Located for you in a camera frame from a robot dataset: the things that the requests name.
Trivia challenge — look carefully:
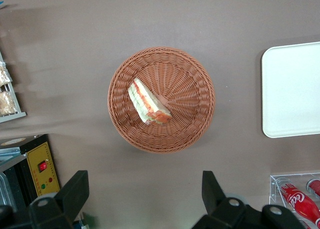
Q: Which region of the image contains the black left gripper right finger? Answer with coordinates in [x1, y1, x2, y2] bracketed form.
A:
[191, 170, 311, 229]

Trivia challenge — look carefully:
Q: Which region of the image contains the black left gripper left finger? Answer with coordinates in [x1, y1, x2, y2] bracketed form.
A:
[0, 170, 90, 229]

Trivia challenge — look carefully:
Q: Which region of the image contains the triangle sandwich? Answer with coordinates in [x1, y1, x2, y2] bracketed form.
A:
[127, 77, 173, 126]

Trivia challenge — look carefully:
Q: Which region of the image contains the metal baking tray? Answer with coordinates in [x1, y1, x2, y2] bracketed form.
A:
[0, 172, 18, 212]

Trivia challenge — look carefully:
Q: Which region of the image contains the brown woven wicker basket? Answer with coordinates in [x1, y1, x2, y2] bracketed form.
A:
[107, 46, 216, 154]

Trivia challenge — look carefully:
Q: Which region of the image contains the white plastic tray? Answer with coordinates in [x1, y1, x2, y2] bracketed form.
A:
[261, 41, 320, 139]

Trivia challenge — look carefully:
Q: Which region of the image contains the green packet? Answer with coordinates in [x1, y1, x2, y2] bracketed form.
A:
[79, 212, 97, 229]

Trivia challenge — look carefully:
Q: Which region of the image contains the black machine with yellow panel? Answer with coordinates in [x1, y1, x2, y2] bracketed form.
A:
[0, 134, 61, 207]

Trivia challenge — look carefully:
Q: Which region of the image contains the clear acrylic box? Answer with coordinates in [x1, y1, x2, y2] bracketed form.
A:
[269, 172, 320, 229]

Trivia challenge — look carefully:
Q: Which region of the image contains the red cola bottle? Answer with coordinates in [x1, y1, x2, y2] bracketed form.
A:
[279, 182, 320, 225]
[306, 178, 320, 197]

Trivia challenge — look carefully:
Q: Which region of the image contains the clear bag of snacks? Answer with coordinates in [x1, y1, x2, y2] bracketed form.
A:
[0, 90, 17, 116]
[0, 61, 13, 87]

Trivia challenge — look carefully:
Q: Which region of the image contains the grey wire rack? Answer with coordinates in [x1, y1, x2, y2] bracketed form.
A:
[0, 51, 27, 124]

